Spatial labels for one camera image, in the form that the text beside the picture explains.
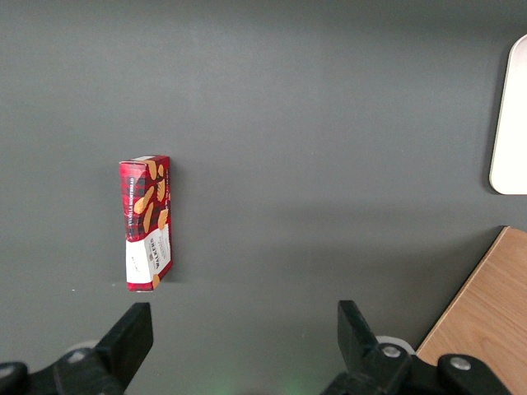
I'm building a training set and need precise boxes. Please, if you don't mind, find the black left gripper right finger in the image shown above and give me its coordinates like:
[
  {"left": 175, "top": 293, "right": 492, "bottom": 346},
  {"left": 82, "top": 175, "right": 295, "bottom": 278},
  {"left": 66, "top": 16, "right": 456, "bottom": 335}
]
[{"left": 320, "top": 300, "right": 417, "bottom": 395}]

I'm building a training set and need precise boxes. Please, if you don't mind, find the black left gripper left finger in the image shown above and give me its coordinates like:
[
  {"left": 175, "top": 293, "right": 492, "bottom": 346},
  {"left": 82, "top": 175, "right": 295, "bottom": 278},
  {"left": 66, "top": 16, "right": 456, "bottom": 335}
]
[{"left": 49, "top": 302, "right": 154, "bottom": 395}]

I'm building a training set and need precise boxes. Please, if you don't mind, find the wooden oak drawer cabinet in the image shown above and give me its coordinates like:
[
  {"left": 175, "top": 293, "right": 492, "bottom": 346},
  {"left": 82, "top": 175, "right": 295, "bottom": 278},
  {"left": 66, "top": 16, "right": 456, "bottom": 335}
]
[{"left": 415, "top": 225, "right": 527, "bottom": 395}]

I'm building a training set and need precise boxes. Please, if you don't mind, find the red tartan shortbread box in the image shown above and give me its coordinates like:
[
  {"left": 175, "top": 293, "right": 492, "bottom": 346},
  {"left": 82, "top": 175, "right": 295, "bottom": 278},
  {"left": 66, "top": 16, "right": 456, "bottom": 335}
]
[{"left": 119, "top": 155, "right": 172, "bottom": 293}]

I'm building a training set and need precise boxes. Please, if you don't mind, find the cream rectangular tray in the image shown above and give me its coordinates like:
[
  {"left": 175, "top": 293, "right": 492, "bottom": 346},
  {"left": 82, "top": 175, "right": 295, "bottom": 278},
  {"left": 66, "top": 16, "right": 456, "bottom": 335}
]
[{"left": 488, "top": 34, "right": 527, "bottom": 196}]

